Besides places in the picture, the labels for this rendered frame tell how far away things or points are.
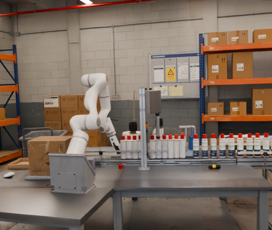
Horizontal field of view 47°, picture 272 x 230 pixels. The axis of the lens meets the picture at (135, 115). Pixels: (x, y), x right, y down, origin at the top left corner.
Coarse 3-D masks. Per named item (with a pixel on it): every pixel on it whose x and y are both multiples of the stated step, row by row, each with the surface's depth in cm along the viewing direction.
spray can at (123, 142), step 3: (123, 138) 273; (120, 141) 274; (123, 141) 273; (120, 144) 275; (123, 144) 273; (120, 147) 275; (123, 147) 273; (123, 153) 274; (126, 153) 276; (123, 156) 274; (126, 156) 276
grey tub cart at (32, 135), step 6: (30, 132) 529; (36, 132) 544; (42, 132) 545; (48, 132) 546; (54, 132) 547; (60, 132) 547; (66, 132) 533; (24, 138) 463; (30, 138) 467; (24, 144) 466; (24, 150) 472; (24, 156) 475
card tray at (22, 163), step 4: (16, 160) 289; (20, 160) 296; (24, 160) 297; (28, 160) 297; (8, 164) 272; (12, 164) 272; (16, 164) 271; (20, 164) 271; (24, 164) 271; (28, 164) 270; (8, 168) 272; (12, 168) 272; (16, 168) 272; (20, 168) 271; (24, 168) 271; (28, 168) 271
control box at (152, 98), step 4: (148, 92) 252; (152, 92) 255; (156, 92) 260; (160, 92) 264; (144, 96) 255; (148, 96) 252; (152, 96) 255; (156, 96) 260; (160, 96) 265; (148, 100) 253; (152, 100) 256; (156, 100) 260; (160, 100) 265; (148, 104) 253; (152, 104) 256; (156, 104) 260; (160, 104) 265; (148, 108) 253; (152, 108) 256; (156, 108) 260; (160, 108) 265; (148, 112) 254; (152, 112) 256; (156, 112) 261; (160, 112) 266
